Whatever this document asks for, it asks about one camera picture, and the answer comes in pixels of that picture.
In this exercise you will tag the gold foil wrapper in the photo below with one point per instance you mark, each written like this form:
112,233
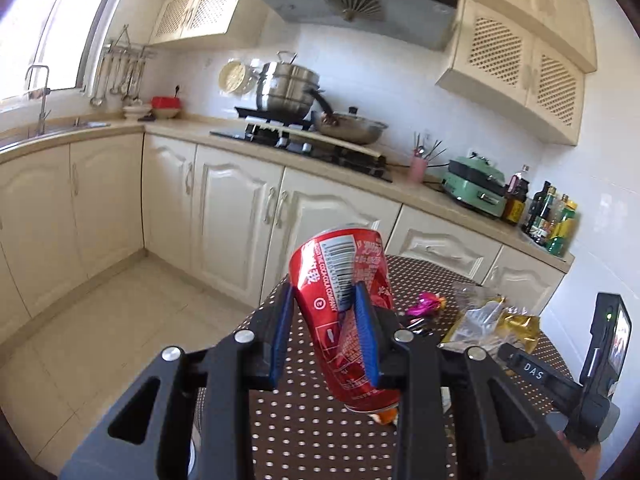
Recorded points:
522,330

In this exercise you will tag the stainless steel steamer pot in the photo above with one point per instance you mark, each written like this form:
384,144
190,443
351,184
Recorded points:
285,85

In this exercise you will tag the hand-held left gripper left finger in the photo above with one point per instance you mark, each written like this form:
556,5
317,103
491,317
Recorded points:
282,340

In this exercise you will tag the red soda can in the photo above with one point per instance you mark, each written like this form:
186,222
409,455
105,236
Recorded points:
325,280

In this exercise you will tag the stack of white bowls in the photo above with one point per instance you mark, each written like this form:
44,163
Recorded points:
136,112

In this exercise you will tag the grey range hood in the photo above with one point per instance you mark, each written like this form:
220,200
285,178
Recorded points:
300,0

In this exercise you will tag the cream kitchen base cabinets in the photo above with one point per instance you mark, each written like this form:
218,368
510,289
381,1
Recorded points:
230,220

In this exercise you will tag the beige kitchen countertop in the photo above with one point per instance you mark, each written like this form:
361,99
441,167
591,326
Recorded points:
200,121

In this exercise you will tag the dark green oil bottle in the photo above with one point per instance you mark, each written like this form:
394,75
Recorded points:
536,210

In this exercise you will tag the hanging kitchen utensil rack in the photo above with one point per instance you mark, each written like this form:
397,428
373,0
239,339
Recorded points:
122,70

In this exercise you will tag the pink foil wrapper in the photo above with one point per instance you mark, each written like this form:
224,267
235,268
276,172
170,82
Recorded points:
425,305

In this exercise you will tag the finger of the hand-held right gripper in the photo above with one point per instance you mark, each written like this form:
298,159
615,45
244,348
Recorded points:
532,369

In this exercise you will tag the red bowl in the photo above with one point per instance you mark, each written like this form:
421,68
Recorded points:
166,106

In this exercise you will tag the clear wrapper with round label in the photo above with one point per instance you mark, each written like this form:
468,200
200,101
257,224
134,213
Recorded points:
475,322

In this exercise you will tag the cream lattice wall cabinet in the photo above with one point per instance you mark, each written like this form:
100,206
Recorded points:
200,10
500,50

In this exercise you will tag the person's right hand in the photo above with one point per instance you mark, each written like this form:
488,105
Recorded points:
585,462

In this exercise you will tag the chrome kitchen faucet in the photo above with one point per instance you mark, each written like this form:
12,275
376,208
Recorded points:
44,105

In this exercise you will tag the kitchen window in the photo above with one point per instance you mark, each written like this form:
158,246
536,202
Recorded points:
45,25

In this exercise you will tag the pink utensil holder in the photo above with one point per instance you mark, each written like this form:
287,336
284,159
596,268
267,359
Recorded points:
417,170

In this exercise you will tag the yellow-green labelled bottle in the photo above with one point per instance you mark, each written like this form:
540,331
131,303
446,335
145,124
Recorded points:
562,232

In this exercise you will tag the steel kitchen sink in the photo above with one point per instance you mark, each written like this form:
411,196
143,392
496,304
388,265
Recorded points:
85,125

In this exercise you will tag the cream round strainer basket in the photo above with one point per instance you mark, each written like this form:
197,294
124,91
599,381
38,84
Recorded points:
235,77

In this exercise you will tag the large dark soy sauce bottle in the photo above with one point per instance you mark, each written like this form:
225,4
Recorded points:
515,200

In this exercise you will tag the dark bottle with pale label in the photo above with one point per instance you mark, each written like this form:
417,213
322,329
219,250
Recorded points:
546,222

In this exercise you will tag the green electric grill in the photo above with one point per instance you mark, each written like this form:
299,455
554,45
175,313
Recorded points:
472,190

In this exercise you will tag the bunch of chopsticks and spoons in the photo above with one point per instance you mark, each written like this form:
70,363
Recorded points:
422,149

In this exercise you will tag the black gas stove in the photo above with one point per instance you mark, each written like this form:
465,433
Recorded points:
260,135

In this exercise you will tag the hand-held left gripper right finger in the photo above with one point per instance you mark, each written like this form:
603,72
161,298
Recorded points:
367,340

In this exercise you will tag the clear bottle with orange cap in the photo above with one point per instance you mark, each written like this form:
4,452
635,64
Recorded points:
562,205

